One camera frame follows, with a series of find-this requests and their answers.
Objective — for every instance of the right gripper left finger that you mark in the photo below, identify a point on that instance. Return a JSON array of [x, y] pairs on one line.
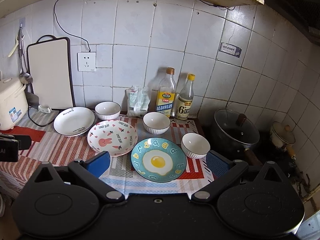
[[87, 173]]

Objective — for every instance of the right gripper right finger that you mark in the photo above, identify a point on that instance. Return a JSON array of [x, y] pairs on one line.
[[226, 174]]

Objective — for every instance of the white ribbed bowl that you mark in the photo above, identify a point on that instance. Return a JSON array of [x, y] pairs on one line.
[[195, 146], [107, 110], [156, 123]]

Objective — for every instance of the pink rabbit carrot plate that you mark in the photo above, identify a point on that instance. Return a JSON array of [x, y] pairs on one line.
[[115, 136]]

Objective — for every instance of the white plate black rim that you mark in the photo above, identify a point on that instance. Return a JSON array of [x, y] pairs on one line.
[[74, 121]]

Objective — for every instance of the teal fried egg plate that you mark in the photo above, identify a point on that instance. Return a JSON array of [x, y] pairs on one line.
[[158, 160]]

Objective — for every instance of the white rice cooker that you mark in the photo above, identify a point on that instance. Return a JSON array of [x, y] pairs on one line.
[[13, 104]]

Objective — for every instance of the black wok with glass lid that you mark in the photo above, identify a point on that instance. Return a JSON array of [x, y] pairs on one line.
[[238, 133]]

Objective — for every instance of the striped patchwork table cloth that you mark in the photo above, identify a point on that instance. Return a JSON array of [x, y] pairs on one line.
[[47, 145]]

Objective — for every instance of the small enamel pot with lid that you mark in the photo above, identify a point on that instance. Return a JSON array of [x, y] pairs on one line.
[[283, 138]]

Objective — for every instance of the metal ladle hanging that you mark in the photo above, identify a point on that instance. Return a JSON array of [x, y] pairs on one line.
[[24, 77]]

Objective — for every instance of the white vinegar bottle yellow cap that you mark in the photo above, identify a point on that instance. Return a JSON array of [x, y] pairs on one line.
[[185, 99]]

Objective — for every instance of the white salt bag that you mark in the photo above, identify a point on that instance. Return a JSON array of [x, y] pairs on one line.
[[138, 99]]

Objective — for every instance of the white cutting board dark rim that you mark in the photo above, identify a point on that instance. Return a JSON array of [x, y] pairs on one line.
[[49, 61]]

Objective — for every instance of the cooking wine bottle yellow label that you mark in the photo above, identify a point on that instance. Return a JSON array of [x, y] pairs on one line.
[[166, 93]]

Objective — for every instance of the white hanging spatula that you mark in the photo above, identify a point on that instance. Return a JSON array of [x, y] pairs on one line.
[[15, 45]]

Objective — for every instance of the white plug with black cord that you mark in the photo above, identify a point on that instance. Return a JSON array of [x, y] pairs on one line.
[[40, 119]]

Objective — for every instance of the white wall socket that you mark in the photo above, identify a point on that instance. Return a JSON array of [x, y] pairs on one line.
[[86, 61]]

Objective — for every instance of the blue wall sticker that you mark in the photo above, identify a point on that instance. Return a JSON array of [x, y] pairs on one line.
[[230, 49]]

